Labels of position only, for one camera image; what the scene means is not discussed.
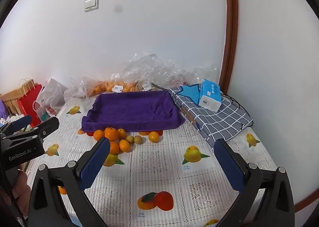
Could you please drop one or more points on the red paper shopping bag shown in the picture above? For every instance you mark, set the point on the red paper shopping bag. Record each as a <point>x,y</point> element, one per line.
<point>27,103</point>

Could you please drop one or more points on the purple towel-lined tray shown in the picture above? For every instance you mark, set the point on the purple towel-lined tray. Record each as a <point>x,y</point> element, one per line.
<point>143,111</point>

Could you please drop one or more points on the bag of small oranges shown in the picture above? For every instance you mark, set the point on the bag of small oranges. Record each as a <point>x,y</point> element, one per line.
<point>97,87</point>

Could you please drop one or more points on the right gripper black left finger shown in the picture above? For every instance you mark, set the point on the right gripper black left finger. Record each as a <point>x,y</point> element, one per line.
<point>46,206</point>

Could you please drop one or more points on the large dimpled orange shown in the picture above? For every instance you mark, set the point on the large dimpled orange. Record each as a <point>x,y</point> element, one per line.
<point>111,134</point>

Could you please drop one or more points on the blue tissue pack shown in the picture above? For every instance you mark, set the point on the blue tissue pack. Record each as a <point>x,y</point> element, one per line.
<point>210,96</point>

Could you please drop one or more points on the brown paper shopping bag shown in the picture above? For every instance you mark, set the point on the brown paper shopping bag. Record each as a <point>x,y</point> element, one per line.
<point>11,98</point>

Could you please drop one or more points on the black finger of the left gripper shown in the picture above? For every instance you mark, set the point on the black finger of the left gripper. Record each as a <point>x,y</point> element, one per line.
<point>44,129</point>

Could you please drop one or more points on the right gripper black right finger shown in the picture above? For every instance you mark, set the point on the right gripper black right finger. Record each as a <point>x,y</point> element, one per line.
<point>265,196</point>

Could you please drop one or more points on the small orange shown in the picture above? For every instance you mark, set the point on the small orange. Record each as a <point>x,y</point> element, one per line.
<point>154,137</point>
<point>122,134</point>
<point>98,134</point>
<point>124,146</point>
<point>114,148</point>

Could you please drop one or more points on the white plastic bag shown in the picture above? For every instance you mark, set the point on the white plastic bag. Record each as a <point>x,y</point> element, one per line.
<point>51,96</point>

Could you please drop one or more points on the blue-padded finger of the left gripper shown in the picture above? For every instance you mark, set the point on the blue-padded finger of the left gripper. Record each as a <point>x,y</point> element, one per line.
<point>15,126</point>

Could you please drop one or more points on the person's left hand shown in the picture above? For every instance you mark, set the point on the person's left hand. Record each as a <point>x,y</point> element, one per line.
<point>21,192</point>

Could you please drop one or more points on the brown wooden door frame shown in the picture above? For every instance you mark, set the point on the brown wooden door frame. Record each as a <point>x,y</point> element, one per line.
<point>231,33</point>

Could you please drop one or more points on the grey checked folded cloth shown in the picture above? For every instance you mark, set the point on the grey checked folded cloth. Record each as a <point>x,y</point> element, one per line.
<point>225,124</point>

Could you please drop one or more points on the clear plastic bag pile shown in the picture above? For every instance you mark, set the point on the clear plastic bag pile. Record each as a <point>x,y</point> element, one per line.
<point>152,73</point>

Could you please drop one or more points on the white wall switch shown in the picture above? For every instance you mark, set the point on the white wall switch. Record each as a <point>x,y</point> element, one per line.
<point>90,5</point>

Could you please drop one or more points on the brown longan fruit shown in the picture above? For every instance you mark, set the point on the brown longan fruit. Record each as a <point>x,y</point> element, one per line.
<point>138,139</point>
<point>130,139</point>

